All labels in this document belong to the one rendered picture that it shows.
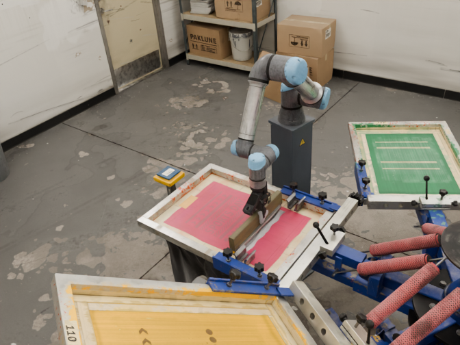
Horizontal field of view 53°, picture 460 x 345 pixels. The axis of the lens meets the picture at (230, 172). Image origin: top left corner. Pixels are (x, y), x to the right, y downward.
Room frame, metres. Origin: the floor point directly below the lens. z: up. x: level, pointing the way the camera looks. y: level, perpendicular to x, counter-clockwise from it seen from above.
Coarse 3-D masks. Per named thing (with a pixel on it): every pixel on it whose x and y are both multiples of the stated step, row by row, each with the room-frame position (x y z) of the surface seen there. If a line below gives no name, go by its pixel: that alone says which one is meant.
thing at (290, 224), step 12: (204, 192) 1.98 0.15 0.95; (216, 192) 1.97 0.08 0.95; (228, 192) 1.96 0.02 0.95; (240, 192) 1.95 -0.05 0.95; (204, 204) 1.88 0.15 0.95; (288, 216) 1.72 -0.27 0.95; (300, 216) 1.71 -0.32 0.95; (276, 228) 1.64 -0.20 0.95; (288, 228) 1.64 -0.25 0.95; (300, 228) 1.63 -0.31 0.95; (288, 240) 1.55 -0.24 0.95
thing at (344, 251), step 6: (342, 246) 1.40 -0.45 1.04; (336, 252) 1.37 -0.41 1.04; (342, 252) 1.36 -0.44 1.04; (348, 252) 1.36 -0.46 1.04; (354, 252) 1.36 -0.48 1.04; (360, 252) 1.35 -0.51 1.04; (330, 258) 1.38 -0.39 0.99; (342, 258) 1.35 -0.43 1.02; (348, 258) 1.33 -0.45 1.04; (354, 258) 1.32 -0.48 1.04; (360, 258) 1.32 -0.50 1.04; (348, 264) 1.33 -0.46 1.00; (354, 264) 1.31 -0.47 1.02
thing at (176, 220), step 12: (192, 204) 1.88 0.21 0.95; (180, 216) 1.79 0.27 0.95; (180, 228) 1.71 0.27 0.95; (192, 228) 1.70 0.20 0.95; (204, 240) 1.60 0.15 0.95; (216, 240) 1.60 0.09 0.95; (264, 240) 1.57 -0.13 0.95; (276, 240) 1.56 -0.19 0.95; (264, 252) 1.49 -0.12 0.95; (276, 252) 1.49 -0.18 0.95; (252, 264) 1.42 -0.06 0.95; (264, 264) 1.42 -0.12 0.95
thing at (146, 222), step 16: (208, 176) 2.12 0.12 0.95; (224, 176) 2.09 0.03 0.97; (240, 176) 2.05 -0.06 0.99; (176, 192) 1.95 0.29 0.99; (272, 192) 1.89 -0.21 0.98; (160, 208) 1.83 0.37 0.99; (320, 208) 1.72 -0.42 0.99; (144, 224) 1.72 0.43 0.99; (320, 224) 1.60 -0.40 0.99; (176, 240) 1.59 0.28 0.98; (192, 240) 1.57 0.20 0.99; (304, 240) 1.51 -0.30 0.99; (208, 256) 1.46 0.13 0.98; (288, 256) 1.42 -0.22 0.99
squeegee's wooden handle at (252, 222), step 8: (280, 192) 1.79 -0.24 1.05; (272, 200) 1.74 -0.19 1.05; (280, 200) 1.78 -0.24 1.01; (272, 208) 1.73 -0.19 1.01; (256, 216) 1.63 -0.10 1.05; (248, 224) 1.58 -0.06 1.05; (256, 224) 1.62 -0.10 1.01; (240, 232) 1.53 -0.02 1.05; (248, 232) 1.57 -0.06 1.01; (232, 240) 1.49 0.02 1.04; (240, 240) 1.52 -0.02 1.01; (232, 248) 1.49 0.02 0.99
